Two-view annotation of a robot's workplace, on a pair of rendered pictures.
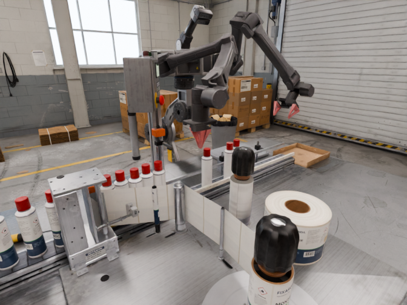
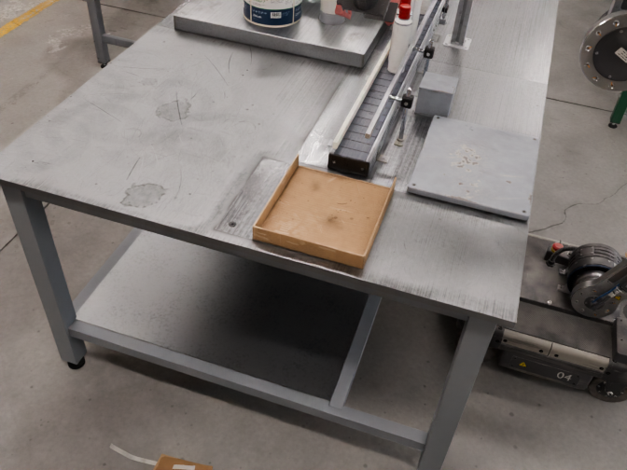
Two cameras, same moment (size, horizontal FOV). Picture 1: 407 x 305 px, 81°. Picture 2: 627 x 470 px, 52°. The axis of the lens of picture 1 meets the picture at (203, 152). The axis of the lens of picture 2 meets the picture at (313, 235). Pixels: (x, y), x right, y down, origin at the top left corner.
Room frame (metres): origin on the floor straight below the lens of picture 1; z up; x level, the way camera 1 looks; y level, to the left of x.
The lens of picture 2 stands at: (2.50, -1.41, 1.84)
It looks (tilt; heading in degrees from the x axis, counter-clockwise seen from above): 43 degrees down; 144
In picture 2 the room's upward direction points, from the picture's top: 4 degrees clockwise
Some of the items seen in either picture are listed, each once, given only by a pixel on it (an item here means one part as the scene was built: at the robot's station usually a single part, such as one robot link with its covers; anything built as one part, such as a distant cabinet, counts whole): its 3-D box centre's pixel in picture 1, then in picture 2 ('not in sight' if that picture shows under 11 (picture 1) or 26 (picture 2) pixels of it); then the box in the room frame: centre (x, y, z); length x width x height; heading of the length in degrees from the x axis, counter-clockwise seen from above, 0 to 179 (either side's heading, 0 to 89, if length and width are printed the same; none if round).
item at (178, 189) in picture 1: (179, 208); not in sight; (0.72, 0.08, 0.97); 0.05 x 0.05 x 0.19
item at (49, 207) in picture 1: (57, 218); not in sight; (0.65, 0.48, 0.98); 0.05 x 0.05 x 0.20
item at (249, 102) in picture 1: (240, 104); not in sight; (5.32, -0.83, 0.57); 1.20 x 0.85 x 1.14; 130
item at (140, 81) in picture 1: (143, 83); not in sight; (0.95, 0.23, 1.38); 0.17 x 0.10 x 0.19; 3
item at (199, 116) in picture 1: (200, 114); not in sight; (0.79, 0.01, 1.30); 0.10 x 0.07 x 0.07; 127
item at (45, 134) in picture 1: (58, 134); not in sight; (4.53, 2.87, 0.11); 0.65 x 0.54 x 0.22; 125
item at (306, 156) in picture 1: (301, 154); (327, 206); (1.57, -0.69, 0.85); 0.30 x 0.26 x 0.04; 128
